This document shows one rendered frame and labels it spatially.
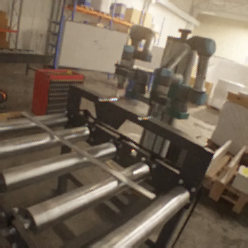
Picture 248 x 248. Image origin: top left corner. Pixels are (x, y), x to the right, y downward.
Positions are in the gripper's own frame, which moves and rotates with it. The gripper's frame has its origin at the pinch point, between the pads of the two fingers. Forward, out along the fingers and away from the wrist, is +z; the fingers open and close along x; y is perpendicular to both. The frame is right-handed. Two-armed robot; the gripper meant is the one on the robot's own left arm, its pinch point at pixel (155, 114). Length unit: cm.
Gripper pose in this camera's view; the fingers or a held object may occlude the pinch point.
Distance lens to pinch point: 147.7
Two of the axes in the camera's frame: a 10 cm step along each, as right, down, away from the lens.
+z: -2.1, 9.0, 3.7
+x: -7.2, -4.0, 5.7
